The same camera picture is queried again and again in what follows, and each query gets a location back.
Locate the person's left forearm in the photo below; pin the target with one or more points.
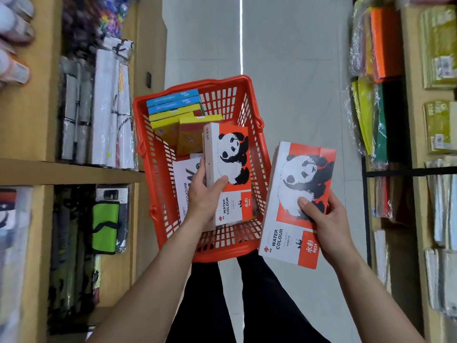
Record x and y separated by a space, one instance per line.
153 289

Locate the green paper pack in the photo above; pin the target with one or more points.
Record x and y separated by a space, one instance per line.
381 132

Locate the white Maries watercolour boxes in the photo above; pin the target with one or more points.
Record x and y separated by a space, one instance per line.
184 189

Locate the person's right forearm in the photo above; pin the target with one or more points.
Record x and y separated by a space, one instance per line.
375 307

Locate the person's right hand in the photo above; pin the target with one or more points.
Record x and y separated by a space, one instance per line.
333 232

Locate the blue paint box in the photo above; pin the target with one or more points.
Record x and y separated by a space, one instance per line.
175 105
171 97

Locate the person's black trousers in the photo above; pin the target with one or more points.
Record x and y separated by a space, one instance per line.
214 307

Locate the red paper pack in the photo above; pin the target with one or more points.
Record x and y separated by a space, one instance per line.
389 200

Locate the row of paint bottles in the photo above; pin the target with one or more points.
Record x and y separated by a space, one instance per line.
14 71

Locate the yellow paper pack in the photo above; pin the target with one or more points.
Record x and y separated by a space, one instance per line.
364 117

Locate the bag of colourful beads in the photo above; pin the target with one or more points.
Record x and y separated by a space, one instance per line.
93 21

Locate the small tied white roll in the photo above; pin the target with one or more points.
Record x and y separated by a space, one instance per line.
119 46

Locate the yellow paint box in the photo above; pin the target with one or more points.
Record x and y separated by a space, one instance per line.
167 132
175 114
192 139

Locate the green black pouch package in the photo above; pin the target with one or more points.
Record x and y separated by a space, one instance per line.
107 225

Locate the paper display rack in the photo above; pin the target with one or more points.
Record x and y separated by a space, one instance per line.
410 67

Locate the red plastic shopping basket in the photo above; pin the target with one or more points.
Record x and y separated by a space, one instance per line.
232 242

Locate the stack of dark long packages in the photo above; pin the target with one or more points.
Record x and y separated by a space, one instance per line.
68 264

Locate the clear-wrapped paper pack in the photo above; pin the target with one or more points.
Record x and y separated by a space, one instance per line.
358 42

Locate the white packet stack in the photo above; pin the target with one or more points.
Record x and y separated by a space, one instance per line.
442 282
442 203

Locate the grey tube pack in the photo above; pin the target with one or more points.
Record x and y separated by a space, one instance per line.
75 110

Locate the wooden shelf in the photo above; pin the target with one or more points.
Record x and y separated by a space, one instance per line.
28 121

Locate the person's left hand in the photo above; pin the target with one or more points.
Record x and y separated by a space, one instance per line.
203 203

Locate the clear-wrapped calligraphy set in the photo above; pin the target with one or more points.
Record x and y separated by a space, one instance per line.
14 264

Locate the orange paper pack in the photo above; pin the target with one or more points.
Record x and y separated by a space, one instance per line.
387 42

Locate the yellow-green packet stack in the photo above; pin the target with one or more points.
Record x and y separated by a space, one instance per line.
439 42
437 128

